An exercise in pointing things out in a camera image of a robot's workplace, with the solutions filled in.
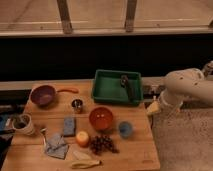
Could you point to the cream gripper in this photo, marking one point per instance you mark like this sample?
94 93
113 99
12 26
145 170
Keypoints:
153 108

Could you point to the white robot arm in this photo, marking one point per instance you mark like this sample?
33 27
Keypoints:
190 82

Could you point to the small blue cup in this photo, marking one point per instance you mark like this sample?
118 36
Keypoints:
125 129

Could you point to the green plastic tray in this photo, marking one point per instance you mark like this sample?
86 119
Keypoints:
107 87

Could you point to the orange bowl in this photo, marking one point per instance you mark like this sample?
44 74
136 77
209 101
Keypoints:
101 118

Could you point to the dark grape bunch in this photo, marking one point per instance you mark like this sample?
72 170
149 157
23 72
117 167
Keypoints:
102 143

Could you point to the small metal cup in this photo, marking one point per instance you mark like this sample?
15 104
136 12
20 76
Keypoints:
77 105

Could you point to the yellow-red apple toy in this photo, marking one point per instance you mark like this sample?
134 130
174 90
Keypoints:
82 138

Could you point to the orange carrot toy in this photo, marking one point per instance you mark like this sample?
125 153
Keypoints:
72 90

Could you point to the blue sponge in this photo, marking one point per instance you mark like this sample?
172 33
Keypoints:
69 126

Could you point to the yellow banana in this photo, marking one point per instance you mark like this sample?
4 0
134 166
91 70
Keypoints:
83 164

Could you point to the grey-blue cloth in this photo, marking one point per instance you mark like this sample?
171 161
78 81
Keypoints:
56 147

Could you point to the purple bowl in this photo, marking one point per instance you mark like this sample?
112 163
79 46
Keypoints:
43 95

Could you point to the metal spoon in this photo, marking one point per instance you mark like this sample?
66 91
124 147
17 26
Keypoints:
43 132

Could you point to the white mug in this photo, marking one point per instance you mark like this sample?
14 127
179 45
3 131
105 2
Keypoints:
23 124

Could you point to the blue object at edge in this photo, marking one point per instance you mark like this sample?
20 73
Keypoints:
4 125

